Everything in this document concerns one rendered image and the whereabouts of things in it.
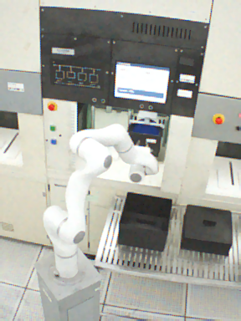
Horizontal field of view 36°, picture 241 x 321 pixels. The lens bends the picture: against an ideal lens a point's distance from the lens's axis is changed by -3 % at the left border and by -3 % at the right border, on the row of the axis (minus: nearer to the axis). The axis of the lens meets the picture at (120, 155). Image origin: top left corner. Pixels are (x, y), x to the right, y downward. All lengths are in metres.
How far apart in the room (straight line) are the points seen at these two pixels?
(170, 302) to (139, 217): 0.84
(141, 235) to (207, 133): 0.69
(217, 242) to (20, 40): 1.58
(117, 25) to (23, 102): 0.75
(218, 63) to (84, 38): 0.72
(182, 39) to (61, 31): 0.63
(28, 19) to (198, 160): 1.27
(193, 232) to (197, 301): 0.89
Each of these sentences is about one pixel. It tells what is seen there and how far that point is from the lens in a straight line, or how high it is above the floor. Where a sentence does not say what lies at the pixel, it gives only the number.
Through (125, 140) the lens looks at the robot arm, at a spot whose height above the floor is 1.48.
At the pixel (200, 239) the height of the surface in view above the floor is 0.86.
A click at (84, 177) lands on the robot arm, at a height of 1.40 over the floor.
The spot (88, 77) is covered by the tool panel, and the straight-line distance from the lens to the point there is 2.13.
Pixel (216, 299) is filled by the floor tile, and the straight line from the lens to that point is 3.04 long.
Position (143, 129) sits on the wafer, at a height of 1.09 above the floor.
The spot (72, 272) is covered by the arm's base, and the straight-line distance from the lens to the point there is 2.04.
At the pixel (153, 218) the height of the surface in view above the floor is 0.77.
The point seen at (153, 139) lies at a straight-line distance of 2.50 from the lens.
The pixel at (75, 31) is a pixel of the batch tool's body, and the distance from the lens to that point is 2.06.
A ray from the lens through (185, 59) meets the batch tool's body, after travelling 2.02.
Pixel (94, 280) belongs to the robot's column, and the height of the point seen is 0.76.
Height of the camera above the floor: 2.46
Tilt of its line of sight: 36 degrees down
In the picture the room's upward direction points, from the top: 4 degrees clockwise
